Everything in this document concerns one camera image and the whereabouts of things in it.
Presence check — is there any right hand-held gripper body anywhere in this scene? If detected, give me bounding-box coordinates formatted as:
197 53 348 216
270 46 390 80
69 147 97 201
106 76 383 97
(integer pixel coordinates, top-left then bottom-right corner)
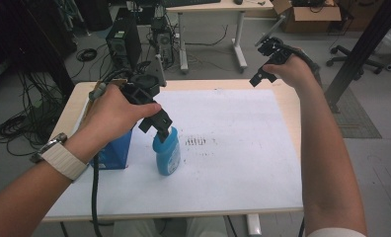
254 15 295 67

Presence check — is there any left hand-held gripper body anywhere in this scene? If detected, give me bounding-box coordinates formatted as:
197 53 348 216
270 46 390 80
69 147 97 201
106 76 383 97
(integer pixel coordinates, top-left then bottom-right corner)
119 53 174 130

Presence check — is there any blue plastic bottle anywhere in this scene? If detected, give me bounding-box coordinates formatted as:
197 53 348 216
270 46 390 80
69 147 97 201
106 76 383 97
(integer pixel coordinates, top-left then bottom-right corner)
151 125 182 177

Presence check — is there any person's right hand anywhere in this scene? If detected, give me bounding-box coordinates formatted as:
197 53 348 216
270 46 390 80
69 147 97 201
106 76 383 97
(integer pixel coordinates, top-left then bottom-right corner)
262 51 319 97

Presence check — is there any person's left hand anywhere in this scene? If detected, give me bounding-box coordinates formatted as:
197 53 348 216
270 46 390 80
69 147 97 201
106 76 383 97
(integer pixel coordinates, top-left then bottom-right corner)
65 82 163 166

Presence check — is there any white desk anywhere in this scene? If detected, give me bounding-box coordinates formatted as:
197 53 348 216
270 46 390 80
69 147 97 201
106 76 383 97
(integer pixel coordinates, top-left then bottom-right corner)
165 0 277 75

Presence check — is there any blue cardboard box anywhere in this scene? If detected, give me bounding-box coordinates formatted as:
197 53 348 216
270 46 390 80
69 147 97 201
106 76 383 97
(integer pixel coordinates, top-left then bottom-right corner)
79 80 134 171

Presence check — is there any black computer tower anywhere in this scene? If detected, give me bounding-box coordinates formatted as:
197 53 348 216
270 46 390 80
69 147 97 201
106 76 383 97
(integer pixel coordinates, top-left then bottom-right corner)
105 7 143 72

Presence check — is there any grey computer tower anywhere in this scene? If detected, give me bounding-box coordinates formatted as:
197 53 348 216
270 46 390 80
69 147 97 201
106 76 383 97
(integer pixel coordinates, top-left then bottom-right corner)
149 15 176 68

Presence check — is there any open cardboard box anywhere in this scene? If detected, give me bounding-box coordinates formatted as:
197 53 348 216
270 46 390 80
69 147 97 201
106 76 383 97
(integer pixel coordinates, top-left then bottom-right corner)
271 0 344 35

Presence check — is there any white paper sheet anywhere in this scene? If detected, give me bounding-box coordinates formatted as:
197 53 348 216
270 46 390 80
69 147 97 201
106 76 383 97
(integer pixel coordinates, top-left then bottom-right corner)
46 88 304 219

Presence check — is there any black office chair base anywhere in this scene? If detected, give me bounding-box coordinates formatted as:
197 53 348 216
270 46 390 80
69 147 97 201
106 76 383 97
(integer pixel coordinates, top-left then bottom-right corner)
326 44 386 76

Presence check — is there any black metal stand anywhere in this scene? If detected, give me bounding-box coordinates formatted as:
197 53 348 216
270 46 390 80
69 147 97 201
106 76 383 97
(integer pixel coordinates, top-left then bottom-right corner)
323 0 391 114

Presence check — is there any black keyboard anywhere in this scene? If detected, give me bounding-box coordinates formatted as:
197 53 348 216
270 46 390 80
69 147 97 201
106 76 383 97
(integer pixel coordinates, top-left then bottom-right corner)
160 0 222 9

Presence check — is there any grey floor mat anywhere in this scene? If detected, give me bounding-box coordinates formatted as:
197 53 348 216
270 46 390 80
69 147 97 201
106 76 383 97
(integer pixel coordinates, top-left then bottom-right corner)
321 84 383 140

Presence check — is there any white table leg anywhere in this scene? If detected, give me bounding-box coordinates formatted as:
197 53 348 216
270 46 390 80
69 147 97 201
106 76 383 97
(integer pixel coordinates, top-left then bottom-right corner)
246 213 263 237

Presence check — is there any dark curtain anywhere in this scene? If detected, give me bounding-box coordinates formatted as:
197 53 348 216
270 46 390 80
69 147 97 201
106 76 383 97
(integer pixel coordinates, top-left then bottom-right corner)
0 0 77 100

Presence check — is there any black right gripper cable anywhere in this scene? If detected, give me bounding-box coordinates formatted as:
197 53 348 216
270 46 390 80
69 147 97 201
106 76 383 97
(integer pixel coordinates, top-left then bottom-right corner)
281 44 324 89

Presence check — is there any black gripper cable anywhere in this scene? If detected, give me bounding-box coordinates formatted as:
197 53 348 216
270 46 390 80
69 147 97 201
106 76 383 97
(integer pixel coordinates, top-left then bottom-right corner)
281 44 324 89
89 67 136 237

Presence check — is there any coiled black cable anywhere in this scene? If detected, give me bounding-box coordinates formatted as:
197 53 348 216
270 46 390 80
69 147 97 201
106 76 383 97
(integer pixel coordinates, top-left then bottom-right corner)
75 47 99 63

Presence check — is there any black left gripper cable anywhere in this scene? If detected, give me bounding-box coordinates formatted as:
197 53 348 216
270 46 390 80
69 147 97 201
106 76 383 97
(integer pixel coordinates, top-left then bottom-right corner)
89 67 136 237

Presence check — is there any wristwatch with white strap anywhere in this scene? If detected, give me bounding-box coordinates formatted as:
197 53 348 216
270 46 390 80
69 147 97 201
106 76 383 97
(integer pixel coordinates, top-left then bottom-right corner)
30 131 90 182

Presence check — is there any heap of black cables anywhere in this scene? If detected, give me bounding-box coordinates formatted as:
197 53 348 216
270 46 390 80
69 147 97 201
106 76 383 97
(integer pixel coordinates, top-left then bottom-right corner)
0 70 70 157

